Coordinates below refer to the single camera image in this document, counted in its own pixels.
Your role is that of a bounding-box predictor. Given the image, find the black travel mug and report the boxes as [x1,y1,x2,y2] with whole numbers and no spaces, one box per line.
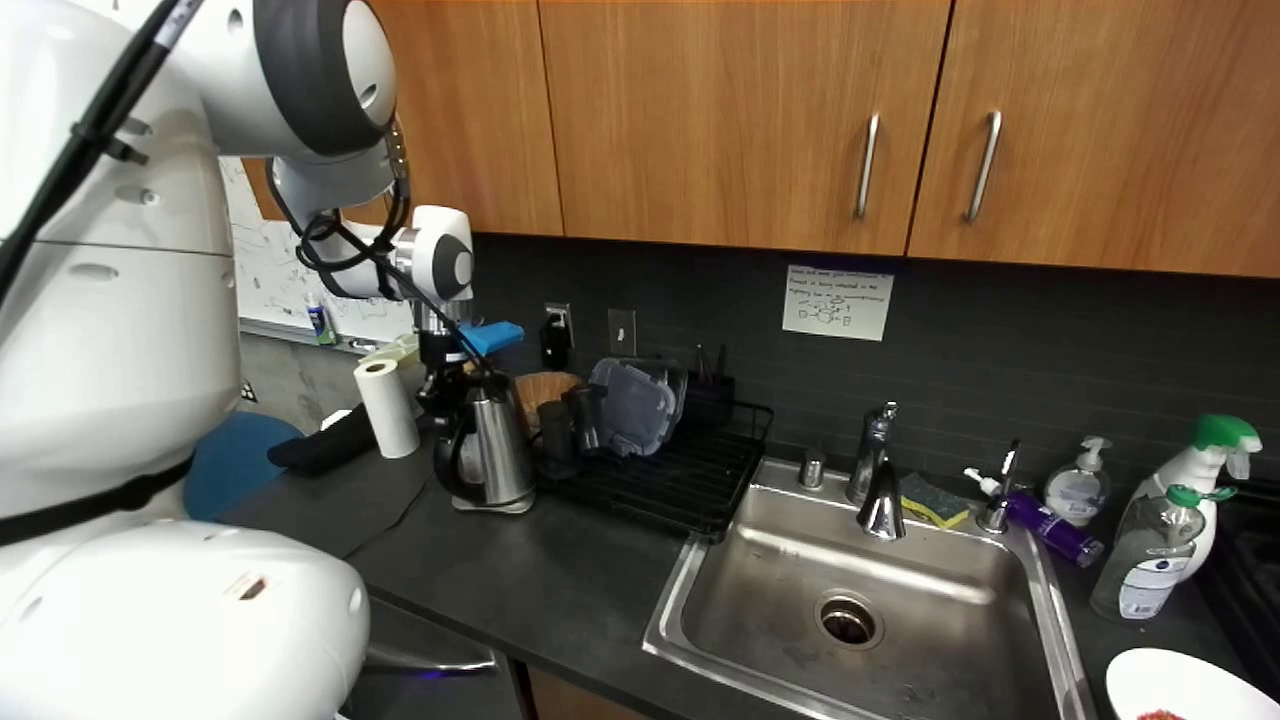
[531,383,608,471]

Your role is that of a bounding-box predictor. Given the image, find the black plug adapter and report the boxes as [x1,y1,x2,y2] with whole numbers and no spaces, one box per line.
[537,316,575,378]

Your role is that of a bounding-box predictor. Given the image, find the silver cabinet door handle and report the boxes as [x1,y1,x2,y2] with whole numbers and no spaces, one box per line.
[848,109,888,226]
[961,105,1008,229]

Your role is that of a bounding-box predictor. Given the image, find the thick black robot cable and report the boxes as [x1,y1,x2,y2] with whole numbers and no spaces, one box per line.
[0,0,184,292]
[262,125,464,348]

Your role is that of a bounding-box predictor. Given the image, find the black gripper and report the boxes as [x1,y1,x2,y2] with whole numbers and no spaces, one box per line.
[414,323,479,421]

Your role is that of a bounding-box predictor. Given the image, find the yellow green sponge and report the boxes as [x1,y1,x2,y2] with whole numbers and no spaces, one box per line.
[894,470,988,532]

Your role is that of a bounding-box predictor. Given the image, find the spray bottle with green trigger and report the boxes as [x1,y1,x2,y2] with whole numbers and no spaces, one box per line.
[1082,409,1266,626]

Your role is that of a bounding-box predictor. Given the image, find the wall poster with photos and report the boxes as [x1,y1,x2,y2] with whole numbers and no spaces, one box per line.
[217,156,414,354]

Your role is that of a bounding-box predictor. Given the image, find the white plate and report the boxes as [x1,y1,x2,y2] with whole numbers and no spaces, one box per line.
[1099,643,1280,720]

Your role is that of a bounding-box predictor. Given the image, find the stainless steel sink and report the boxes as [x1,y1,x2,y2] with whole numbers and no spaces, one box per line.
[640,458,1092,720]

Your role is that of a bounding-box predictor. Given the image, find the black wire dish rack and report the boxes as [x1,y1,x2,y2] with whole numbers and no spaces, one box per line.
[537,342,774,546]

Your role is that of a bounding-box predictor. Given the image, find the clear soap pump bottle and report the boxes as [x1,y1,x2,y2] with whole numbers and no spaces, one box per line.
[1041,430,1120,532]

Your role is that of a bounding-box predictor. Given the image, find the white paper towel roll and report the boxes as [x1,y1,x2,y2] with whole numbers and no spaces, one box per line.
[346,354,423,464]

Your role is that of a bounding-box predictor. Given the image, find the small chrome side tap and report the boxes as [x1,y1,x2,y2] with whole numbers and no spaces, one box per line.
[961,438,1027,536]

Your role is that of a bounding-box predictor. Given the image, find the brown wooden bowl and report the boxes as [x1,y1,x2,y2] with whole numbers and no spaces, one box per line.
[510,367,588,438]

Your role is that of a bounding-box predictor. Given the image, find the white paper wall note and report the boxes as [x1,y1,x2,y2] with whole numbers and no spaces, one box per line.
[774,260,898,345]

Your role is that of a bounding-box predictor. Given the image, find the stainless steel electric kettle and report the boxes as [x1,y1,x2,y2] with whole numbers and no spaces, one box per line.
[432,374,539,519]

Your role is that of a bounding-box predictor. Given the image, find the wooden cabinet door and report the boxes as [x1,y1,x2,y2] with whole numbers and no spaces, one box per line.
[537,0,956,260]
[238,156,292,226]
[904,0,1280,282]
[374,0,567,239]

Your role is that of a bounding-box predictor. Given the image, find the chrome sink faucet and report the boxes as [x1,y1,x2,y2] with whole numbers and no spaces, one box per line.
[842,397,907,546]

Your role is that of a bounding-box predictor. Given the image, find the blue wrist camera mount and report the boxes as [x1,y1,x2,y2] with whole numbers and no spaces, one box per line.
[457,316,531,364]

